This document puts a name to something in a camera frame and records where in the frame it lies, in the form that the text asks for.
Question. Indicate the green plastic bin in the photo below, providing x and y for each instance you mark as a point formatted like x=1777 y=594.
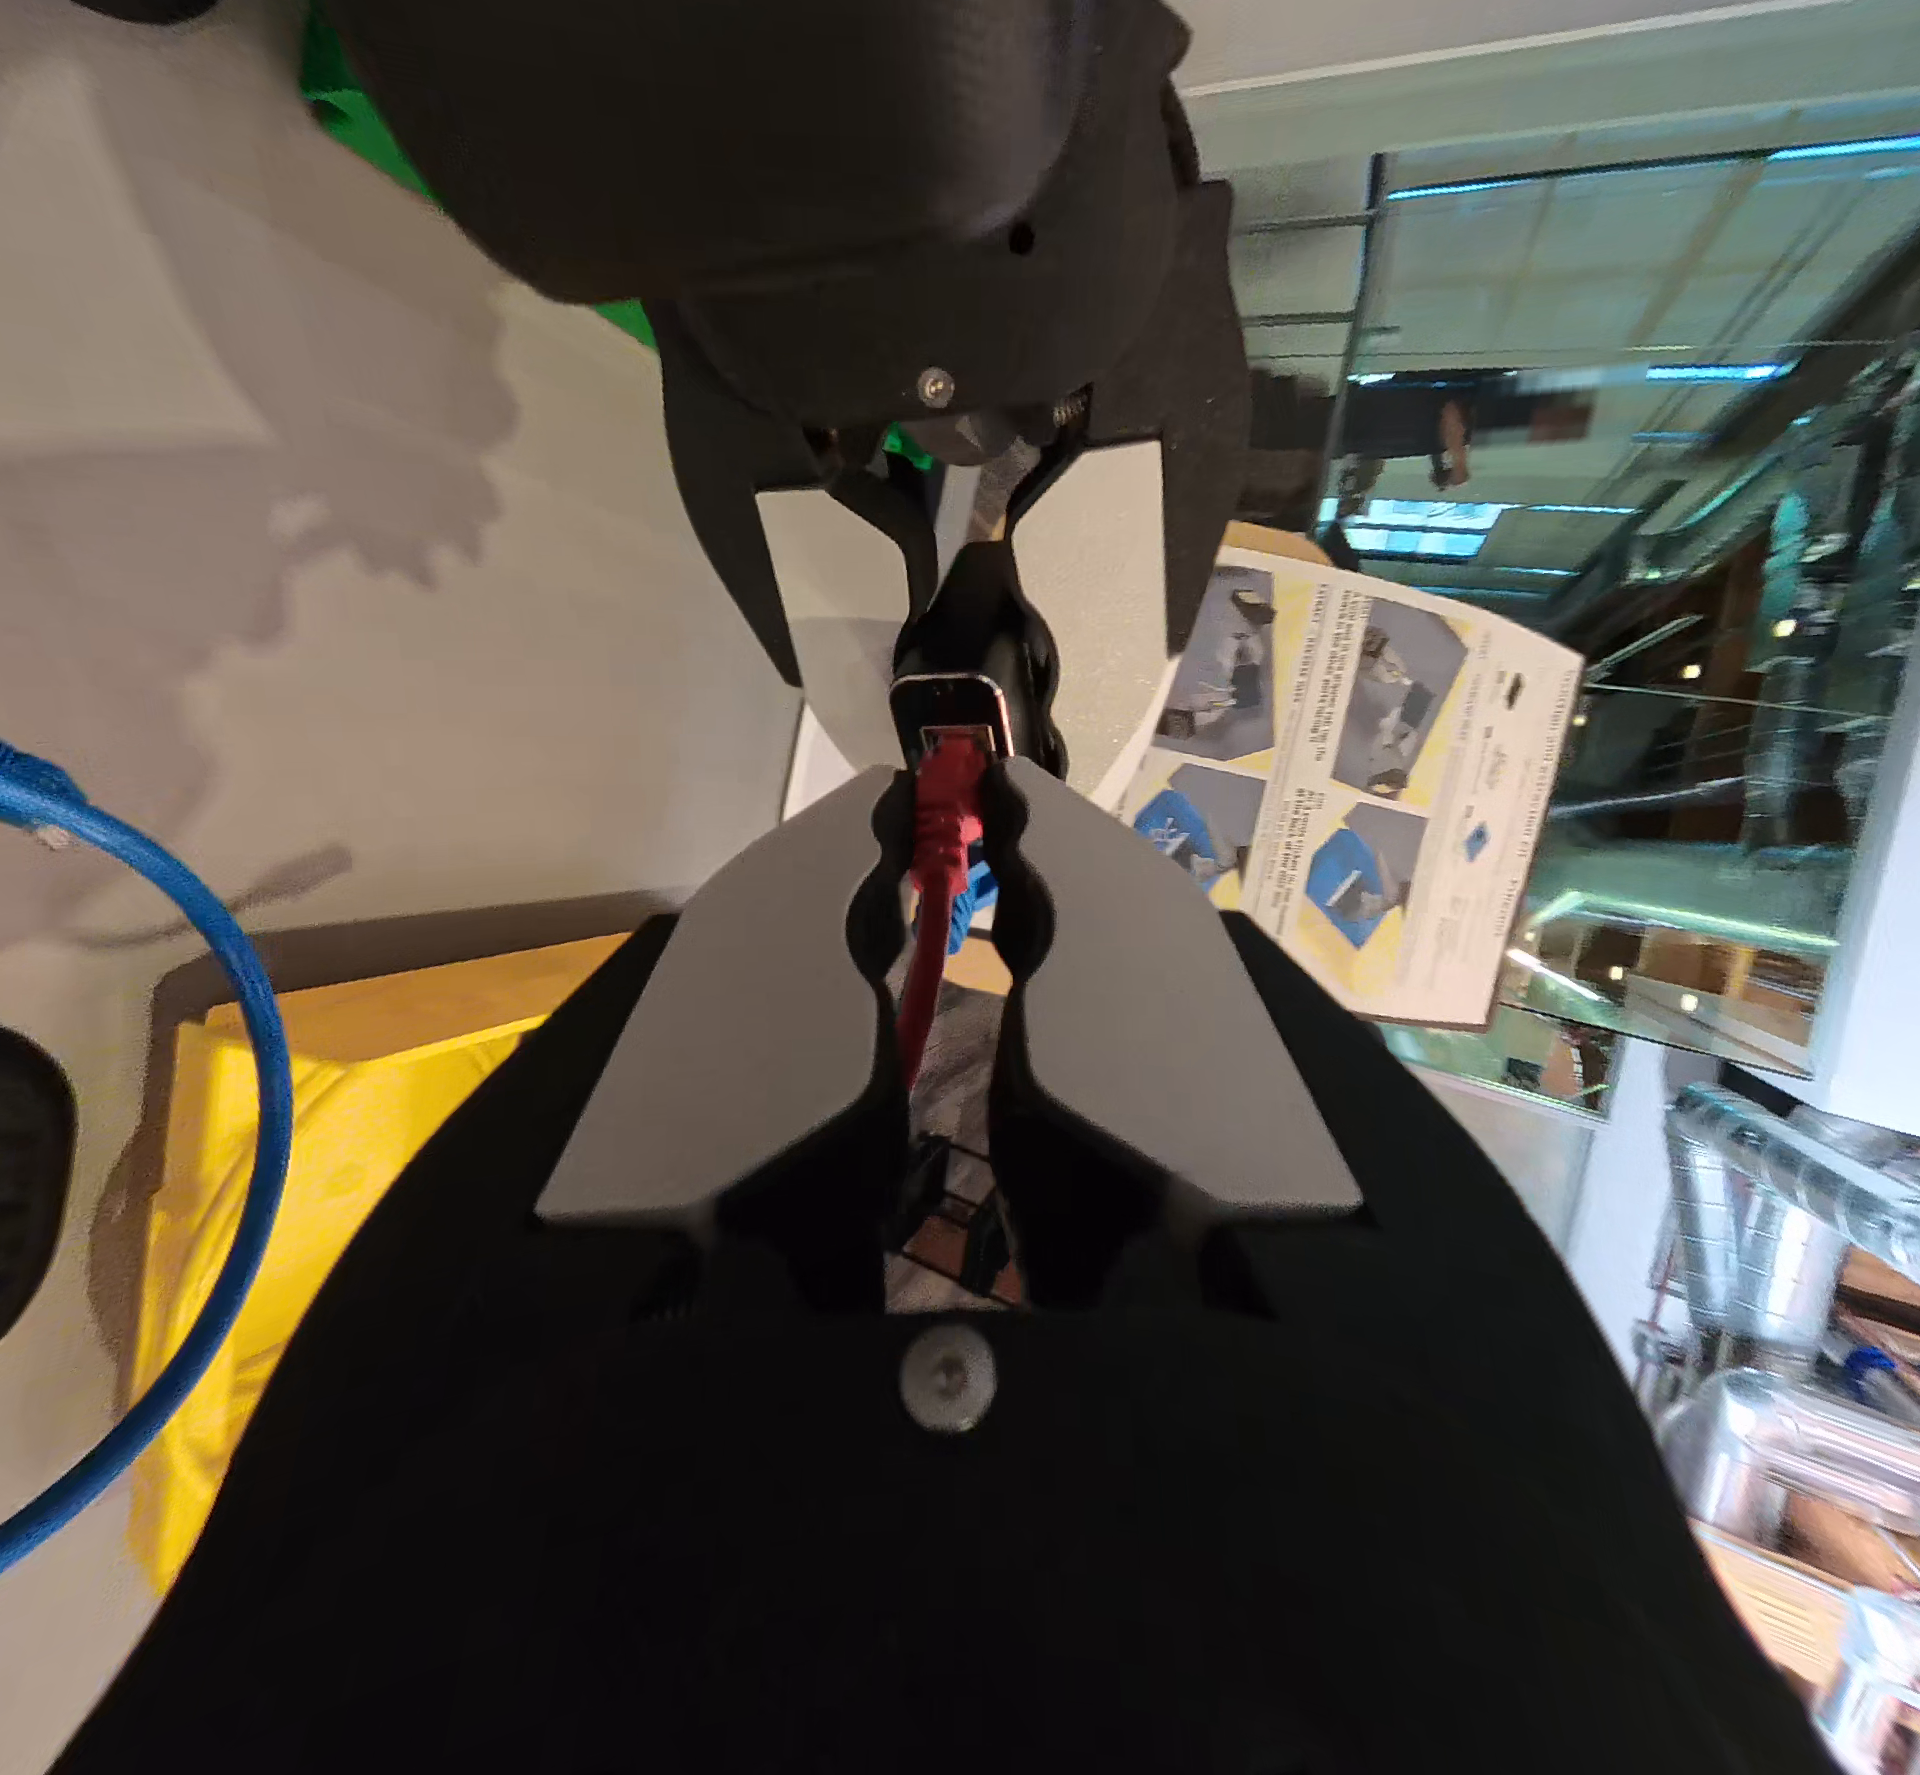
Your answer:
x=339 y=96

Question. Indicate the spiral metal duct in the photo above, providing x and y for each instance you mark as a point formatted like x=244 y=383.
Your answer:
x=1771 y=1190

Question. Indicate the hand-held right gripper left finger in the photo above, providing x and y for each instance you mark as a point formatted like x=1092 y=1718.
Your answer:
x=720 y=1039

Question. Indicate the black network switch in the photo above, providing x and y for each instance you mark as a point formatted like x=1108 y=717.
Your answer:
x=945 y=702

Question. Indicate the printed instruction sheet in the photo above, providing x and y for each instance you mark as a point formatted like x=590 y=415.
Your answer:
x=1320 y=695

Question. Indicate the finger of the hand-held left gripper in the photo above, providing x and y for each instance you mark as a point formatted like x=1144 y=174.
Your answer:
x=834 y=591
x=1101 y=575

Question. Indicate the shiny metal pipe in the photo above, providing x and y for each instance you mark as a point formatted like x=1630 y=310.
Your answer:
x=1785 y=1460

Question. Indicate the yellow plastic bin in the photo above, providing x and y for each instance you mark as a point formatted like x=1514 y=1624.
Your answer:
x=299 y=1204

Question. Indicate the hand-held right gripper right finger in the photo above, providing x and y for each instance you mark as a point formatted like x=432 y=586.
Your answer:
x=1186 y=1055

